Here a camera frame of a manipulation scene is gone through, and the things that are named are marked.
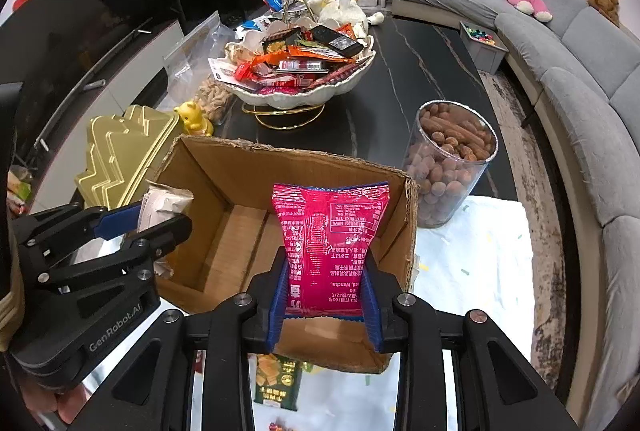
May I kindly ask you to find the yellow bear figure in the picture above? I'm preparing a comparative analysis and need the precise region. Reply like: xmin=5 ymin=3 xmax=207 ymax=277
xmin=173 ymin=100 xmax=215 ymax=137

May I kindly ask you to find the pile of assorted snack packets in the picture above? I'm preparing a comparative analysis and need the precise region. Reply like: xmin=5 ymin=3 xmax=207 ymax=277
xmin=210 ymin=24 xmax=373 ymax=94

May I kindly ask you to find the cardboard box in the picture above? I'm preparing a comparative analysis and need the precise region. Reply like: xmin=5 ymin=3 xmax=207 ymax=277
xmin=122 ymin=134 xmax=420 ymax=374

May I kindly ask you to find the black television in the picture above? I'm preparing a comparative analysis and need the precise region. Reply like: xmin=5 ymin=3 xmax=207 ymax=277
xmin=0 ymin=0 xmax=181 ymax=192

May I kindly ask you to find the gold lidded candy container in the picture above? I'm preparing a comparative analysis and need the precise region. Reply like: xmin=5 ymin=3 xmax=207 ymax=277
xmin=75 ymin=105 xmax=183 ymax=212

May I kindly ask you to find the clear jar of nuts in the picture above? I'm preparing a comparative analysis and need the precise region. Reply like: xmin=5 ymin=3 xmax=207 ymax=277
xmin=402 ymin=100 xmax=498 ymax=229

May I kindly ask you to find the white two-tier snack stand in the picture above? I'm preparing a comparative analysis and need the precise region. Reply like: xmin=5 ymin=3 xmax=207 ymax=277
xmin=207 ymin=0 xmax=377 ymax=132

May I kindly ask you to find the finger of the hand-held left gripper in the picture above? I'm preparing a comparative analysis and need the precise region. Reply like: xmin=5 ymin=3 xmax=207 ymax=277
xmin=10 ymin=200 xmax=146 ymax=262
xmin=22 ymin=214 xmax=194 ymax=297

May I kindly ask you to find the person's left hand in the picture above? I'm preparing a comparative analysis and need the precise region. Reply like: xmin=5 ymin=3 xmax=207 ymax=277
xmin=47 ymin=386 xmax=96 ymax=424

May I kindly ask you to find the grey television cabinet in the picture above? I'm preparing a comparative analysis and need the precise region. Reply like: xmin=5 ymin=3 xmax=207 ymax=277
xmin=10 ymin=16 xmax=183 ymax=212

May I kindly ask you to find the brown plush toy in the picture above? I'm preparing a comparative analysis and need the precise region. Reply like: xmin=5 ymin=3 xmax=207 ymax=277
xmin=585 ymin=0 xmax=621 ymax=27

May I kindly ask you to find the white snack packet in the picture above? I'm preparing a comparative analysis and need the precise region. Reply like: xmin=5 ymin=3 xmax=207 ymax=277
xmin=137 ymin=184 xmax=195 ymax=232

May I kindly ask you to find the clear plastic bag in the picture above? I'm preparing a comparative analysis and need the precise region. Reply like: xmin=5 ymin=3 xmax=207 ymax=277
xmin=162 ymin=11 xmax=236 ymax=107

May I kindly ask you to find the grey storage bin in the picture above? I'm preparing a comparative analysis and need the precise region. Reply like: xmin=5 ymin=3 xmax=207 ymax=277
xmin=459 ymin=21 xmax=508 ymax=74

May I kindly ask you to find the dark green snack packet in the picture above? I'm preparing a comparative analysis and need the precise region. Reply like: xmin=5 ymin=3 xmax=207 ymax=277
xmin=252 ymin=353 xmax=303 ymax=412

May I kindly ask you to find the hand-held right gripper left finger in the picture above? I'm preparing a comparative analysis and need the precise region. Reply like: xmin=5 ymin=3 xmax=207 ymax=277
xmin=70 ymin=243 xmax=291 ymax=431

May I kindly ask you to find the green yellow paper bag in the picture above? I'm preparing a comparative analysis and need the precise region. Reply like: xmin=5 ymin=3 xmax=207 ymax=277
xmin=5 ymin=164 xmax=33 ymax=217

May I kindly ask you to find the light blue tablecloth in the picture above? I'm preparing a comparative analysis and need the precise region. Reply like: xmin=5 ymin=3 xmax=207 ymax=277
xmin=80 ymin=196 xmax=533 ymax=431

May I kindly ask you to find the grey sofa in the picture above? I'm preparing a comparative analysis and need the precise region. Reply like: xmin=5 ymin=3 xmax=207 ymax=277
xmin=387 ymin=0 xmax=640 ymax=431

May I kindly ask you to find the bag of peanuts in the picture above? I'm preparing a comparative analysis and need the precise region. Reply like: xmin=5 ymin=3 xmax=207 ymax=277
xmin=192 ymin=74 xmax=236 ymax=124

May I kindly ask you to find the white plush tissue holder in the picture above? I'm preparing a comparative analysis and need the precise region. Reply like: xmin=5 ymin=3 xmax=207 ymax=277
xmin=305 ymin=0 xmax=386 ymax=32

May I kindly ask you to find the magenta snack packet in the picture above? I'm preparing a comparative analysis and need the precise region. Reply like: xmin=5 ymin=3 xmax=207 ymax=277
xmin=271 ymin=181 xmax=391 ymax=319

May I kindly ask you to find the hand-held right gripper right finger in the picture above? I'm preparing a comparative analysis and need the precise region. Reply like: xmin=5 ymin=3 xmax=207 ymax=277
xmin=361 ymin=256 xmax=581 ymax=431

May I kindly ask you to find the patterned rug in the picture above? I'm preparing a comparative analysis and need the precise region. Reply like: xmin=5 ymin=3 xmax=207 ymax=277
xmin=480 ymin=71 xmax=571 ymax=412

